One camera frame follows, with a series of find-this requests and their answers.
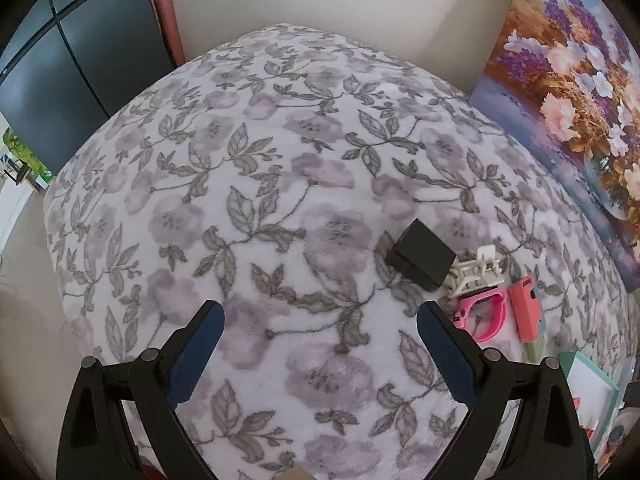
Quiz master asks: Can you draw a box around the small black box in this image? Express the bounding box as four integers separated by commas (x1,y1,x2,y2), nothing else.
385,218,457,292

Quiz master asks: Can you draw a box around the dark cabinet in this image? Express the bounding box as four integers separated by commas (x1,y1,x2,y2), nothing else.
0,0,176,176

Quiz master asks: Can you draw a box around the pale green card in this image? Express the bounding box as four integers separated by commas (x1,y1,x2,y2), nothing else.
522,332,551,366

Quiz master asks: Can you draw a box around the grey floral blanket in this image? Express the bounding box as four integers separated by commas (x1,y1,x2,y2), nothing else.
42,22,640,480

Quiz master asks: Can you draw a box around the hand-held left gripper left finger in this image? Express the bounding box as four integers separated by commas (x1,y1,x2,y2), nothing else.
55,300,226,480

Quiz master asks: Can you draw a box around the pink round strap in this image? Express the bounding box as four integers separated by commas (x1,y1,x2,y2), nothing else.
451,287,509,345

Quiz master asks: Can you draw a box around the coral pink card holder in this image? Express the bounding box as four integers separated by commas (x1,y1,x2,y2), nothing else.
507,275,545,344

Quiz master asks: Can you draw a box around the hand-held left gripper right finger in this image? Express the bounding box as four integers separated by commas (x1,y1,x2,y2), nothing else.
416,301,598,480

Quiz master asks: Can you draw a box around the floral painting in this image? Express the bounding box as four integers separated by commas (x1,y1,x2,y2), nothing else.
470,0,640,292

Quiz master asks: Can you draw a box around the white hair clip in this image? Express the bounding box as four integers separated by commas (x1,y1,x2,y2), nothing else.
444,245,507,301

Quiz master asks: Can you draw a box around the green printed object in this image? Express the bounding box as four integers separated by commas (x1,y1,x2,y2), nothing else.
0,127,56,191

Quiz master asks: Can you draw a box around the pink roll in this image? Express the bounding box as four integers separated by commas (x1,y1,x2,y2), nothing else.
142,0,187,69

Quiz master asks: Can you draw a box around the teal box with white inside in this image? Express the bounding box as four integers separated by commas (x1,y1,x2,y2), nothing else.
557,351,626,461

